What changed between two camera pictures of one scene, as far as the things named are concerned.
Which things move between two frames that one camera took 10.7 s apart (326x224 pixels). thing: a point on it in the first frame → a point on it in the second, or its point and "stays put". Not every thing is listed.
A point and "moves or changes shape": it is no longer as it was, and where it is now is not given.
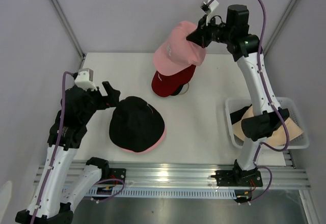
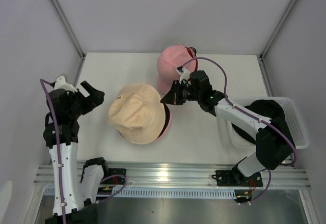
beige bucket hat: (278, 137) → (137, 113)
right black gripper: (199, 36) → (173, 95)
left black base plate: (113, 173) stays put
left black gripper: (106, 101) → (95, 98)
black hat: (136, 125) → (167, 119)
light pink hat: (176, 54) moves or changes shape
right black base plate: (238, 178) stays put
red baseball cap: (164, 86) → (191, 53)
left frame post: (62, 17) stays put
